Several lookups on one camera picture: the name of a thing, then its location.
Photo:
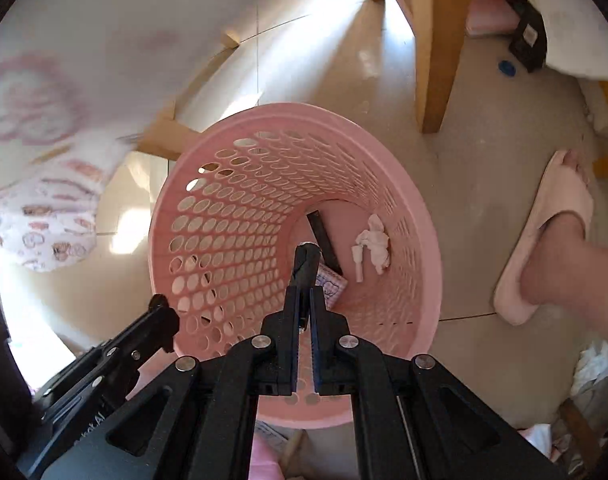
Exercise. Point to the pink bag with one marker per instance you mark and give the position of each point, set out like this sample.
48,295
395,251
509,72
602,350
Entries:
489,20

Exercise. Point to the white cloth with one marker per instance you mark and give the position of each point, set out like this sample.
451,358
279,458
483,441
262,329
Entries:
579,20

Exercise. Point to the pink perforated plastic basket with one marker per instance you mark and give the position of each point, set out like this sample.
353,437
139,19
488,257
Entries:
223,210

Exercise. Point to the long white tissue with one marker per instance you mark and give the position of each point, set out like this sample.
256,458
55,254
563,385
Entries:
376,242

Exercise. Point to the person's right leg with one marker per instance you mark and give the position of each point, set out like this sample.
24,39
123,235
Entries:
569,265

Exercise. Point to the white plastic tube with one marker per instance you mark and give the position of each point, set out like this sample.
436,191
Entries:
358,262

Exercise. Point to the black snack wrapper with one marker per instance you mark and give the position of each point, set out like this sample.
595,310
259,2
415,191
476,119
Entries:
321,237

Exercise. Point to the black box with label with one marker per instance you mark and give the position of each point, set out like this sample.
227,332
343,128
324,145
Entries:
529,35

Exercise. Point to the blue bottle cap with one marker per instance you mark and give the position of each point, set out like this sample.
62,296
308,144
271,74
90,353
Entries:
507,68

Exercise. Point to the pink slipper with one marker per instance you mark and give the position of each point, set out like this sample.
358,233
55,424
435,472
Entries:
559,195

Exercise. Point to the pink fleece robe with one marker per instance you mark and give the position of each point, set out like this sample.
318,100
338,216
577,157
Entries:
271,462

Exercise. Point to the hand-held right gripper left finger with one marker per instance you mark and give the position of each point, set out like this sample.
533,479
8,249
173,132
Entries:
290,350

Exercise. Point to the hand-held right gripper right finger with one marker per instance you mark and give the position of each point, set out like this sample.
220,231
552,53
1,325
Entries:
321,350

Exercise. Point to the white plastic bag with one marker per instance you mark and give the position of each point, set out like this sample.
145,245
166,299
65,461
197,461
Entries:
594,375

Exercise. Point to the bear printed cloth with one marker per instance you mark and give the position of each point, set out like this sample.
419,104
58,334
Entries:
58,200

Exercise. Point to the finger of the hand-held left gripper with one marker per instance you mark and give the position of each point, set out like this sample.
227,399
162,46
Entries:
153,335
83,367

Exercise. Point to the pink checked tissue pack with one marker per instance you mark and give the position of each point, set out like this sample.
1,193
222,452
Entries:
334,285

